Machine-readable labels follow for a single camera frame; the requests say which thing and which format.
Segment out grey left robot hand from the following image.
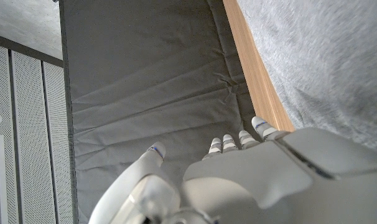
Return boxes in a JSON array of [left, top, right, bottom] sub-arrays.
[[88, 116, 377, 224]]

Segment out gray shorts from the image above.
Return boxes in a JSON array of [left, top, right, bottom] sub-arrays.
[[236, 0, 377, 155]]

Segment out black backdrop curtain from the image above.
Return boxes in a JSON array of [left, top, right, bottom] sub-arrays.
[[58, 0, 263, 224]]

